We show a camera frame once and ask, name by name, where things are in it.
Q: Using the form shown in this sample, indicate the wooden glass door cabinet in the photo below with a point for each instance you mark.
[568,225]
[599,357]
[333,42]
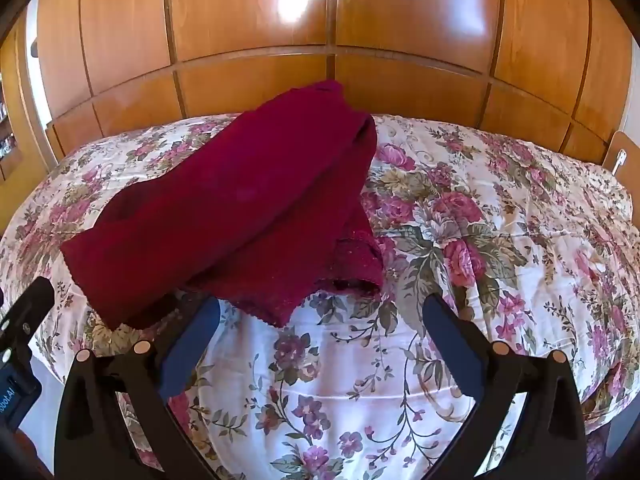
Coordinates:
[10,125]

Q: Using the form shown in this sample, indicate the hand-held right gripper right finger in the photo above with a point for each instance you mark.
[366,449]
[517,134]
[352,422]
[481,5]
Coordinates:
[450,345]

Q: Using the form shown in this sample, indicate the white plug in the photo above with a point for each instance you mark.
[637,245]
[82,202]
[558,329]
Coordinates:
[620,157]

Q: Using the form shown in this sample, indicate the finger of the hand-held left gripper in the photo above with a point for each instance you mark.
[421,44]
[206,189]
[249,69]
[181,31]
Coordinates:
[27,305]

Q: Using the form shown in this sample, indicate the person's left forearm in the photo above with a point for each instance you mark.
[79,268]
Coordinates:
[30,452]

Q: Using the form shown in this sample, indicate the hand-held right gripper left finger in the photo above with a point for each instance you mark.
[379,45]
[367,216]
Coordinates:
[192,345]

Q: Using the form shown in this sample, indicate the wooden wardrobe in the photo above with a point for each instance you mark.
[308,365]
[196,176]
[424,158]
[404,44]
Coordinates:
[330,35]

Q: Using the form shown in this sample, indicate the wooden headboard panel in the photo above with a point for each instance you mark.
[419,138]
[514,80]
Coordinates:
[622,147]

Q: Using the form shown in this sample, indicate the floral bedspread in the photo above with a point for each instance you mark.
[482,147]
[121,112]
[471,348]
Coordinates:
[450,240]

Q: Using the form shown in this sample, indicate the maroon knit garment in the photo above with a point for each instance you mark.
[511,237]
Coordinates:
[240,200]

